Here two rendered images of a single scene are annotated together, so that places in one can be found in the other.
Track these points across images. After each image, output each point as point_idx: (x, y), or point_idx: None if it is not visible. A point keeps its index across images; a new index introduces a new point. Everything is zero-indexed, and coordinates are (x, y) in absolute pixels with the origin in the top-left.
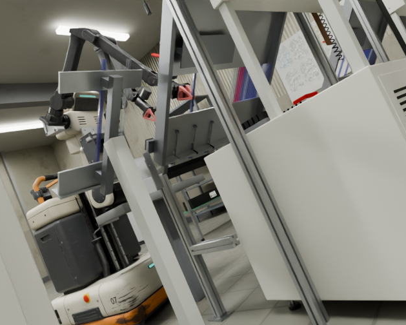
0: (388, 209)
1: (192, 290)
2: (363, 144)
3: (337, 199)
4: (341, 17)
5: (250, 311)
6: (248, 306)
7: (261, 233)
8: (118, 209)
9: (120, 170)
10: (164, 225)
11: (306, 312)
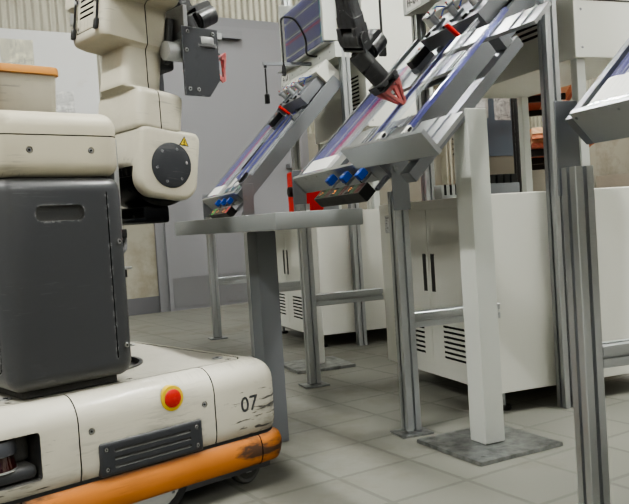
0: None
1: (281, 419)
2: None
3: (617, 279)
4: None
5: (448, 421)
6: (428, 421)
7: (528, 304)
8: (349, 215)
9: (482, 158)
10: (274, 282)
11: (529, 407)
